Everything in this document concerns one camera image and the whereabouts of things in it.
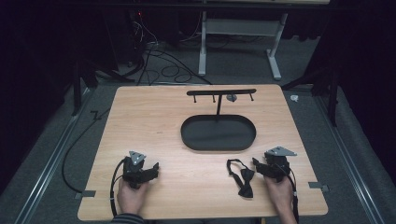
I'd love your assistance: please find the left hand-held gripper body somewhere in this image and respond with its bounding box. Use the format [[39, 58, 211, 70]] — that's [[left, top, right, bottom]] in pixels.
[[121, 150, 149, 189]]

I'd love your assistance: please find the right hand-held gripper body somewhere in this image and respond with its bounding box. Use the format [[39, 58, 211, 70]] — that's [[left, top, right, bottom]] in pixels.
[[263, 146, 298, 184]]

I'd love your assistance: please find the black bow tie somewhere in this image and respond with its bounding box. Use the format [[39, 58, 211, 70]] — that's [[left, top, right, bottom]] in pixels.
[[226, 158, 256, 199]]

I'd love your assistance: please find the person's right hand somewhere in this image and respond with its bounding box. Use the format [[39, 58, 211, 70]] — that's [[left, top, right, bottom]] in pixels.
[[263, 175, 295, 217]]

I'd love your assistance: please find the person's left hand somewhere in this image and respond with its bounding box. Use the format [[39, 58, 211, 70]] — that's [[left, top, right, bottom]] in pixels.
[[116, 177, 150, 216]]

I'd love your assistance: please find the grey tape strip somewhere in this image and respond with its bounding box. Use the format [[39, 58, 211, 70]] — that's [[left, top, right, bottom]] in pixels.
[[307, 181, 330, 192], [74, 189, 97, 201]]

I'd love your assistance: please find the black hook rack with tray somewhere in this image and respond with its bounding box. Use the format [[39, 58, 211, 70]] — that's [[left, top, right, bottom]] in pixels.
[[180, 88, 258, 152]]

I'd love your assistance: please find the black metal stand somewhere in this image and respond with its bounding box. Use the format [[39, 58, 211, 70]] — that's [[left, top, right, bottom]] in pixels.
[[69, 57, 134, 117], [281, 66, 341, 128]]

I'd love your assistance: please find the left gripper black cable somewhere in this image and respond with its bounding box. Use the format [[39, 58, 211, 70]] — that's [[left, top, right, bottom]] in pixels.
[[108, 157, 129, 217]]

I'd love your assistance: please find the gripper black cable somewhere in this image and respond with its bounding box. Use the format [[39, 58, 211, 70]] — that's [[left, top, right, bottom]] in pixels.
[[108, 157, 129, 217], [275, 163, 301, 224]]

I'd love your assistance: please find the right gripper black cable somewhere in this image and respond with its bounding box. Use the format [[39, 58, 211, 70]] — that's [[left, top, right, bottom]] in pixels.
[[275, 163, 301, 224]]

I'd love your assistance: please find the black floor cable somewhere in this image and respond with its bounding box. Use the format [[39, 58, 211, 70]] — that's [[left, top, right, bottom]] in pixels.
[[61, 106, 111, 194]]

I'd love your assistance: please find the metal floor rail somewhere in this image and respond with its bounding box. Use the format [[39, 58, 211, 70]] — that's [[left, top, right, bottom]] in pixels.
[[13, 88, 94, 224], [314, 94, 386, 224]]

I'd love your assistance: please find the tangle of black cables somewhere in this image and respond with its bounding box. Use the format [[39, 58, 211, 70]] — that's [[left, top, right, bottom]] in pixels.
[[125, 12, 214, 87]]

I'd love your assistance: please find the white desk frame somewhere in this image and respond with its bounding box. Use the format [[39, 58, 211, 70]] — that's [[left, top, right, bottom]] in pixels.
[[197, 10, 289, 81]]

